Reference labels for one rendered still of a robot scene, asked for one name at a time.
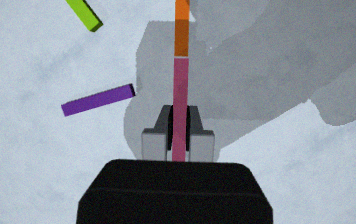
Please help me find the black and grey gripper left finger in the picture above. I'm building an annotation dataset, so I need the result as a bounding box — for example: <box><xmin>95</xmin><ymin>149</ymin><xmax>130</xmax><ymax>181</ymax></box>
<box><xmin>141</xmin><ymin>105</ymin><xmax>173</xmax><ymax>161</ymax></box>

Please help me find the lime green rod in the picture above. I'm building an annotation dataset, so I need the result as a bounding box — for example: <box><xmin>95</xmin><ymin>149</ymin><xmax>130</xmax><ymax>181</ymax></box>
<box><xmin>66</xmin><ymin>0</ymin><xmax>104</xmax><ymax>32</ymax></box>

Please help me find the purple rod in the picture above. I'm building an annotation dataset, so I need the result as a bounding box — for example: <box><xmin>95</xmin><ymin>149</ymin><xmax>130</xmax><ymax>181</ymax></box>
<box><xmin>61</xmin><ymin>84</ymin><xmax>136</xmax><ymax>117</ymax></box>

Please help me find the pink rod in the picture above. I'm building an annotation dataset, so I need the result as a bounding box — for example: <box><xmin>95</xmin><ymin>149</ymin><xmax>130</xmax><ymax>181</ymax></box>
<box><xmin>172</xmin><ymin>58</ymin><xmax>189</xmax><ymax>162</ymax></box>

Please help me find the orange rod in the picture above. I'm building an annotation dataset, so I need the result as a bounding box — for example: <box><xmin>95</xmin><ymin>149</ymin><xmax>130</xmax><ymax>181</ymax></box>
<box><xmin>174</xmin><ymin>0</ymin><xmax>190</xmax><ymax>57</ymax></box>

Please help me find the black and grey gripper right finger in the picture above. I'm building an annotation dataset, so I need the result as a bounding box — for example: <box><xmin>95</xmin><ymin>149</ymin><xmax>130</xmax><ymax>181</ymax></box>
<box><xmin>186</xmin><ymin>105</ymin><xmax>215</xmax><ymax>162</ymax></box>

